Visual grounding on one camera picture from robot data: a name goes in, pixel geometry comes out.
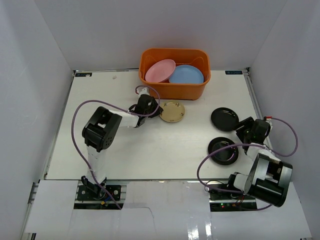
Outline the pink plastic plate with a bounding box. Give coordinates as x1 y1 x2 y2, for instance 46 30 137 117
145 59 176 83

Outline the purple cable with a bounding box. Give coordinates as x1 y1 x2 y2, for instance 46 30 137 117
196 117 299 211
71 85 161 210

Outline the orange plastic bin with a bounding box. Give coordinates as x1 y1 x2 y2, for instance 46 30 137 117
138 48 211 101

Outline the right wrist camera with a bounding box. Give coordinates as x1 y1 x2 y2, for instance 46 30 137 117
263 116 273 131

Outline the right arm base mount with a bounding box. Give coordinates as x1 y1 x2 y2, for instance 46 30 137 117
204 186 258 213

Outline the glossy black plate front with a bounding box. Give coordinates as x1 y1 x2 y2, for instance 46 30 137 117
207 137 239 166

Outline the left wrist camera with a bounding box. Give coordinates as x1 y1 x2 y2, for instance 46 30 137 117
136 87 150 97

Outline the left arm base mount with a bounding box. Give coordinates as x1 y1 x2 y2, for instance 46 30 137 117
73 184 126 210

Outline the blue plastic plate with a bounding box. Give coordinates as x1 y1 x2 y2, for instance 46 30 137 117
169 64 204 84

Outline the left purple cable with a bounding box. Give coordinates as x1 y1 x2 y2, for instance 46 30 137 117
71 85 161 210

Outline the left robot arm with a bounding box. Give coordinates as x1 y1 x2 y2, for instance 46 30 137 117
81 93 164 200

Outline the small beige patterned plate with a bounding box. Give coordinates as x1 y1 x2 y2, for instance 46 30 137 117
159 100 186 123

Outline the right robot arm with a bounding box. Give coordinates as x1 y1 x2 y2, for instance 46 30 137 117
225 117 293 207

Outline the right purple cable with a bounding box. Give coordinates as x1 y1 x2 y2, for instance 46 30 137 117
196 117 299 211

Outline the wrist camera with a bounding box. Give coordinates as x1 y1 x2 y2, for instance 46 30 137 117
136 87 150 97
263 116 273 131

